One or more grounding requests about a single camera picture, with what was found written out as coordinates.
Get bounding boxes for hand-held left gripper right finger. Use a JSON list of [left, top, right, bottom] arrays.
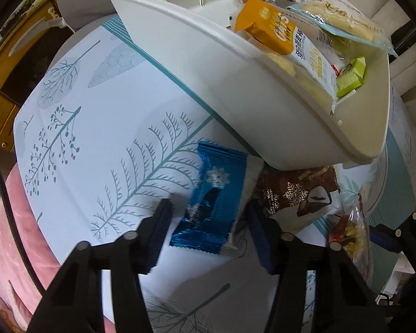
[[248, 203, 389, 333]]

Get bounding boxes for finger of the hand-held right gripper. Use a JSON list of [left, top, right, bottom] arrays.
[[369, 211, 416, 278]]

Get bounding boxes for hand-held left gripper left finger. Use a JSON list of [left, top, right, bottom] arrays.
[[28, 198, 174, 333]]

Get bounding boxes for blue foil snack packet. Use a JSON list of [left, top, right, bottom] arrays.
[[170, 141, 264, 258]]

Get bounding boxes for white plastic bin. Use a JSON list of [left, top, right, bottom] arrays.
[[104, 0, 392, 170]]

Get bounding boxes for clear packet of mixed snacks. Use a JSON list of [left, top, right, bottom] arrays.
[[328, 194, 371, 281]]

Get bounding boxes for brown snowflake snack packet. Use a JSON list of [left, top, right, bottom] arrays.
[[257, 166, 342, 233]]

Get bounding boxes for green candy packet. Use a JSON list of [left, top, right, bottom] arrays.
[[334, 73, 363, 98], [347, 57, 368, 79]]

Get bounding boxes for wooden desk with drawers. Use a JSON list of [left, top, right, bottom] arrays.
[[0, 0, 61, 151]]

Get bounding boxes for orange snack packet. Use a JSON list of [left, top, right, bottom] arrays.
[[234, 0, 297, 56]]

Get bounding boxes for pale round pastry packet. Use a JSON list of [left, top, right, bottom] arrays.
[[288, 0, 399, 58]]

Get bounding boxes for grey office chair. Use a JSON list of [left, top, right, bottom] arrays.
[[12, 0, 136, 52]]

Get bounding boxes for black strap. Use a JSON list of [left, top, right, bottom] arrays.
[[0, 147, 47, 294]]

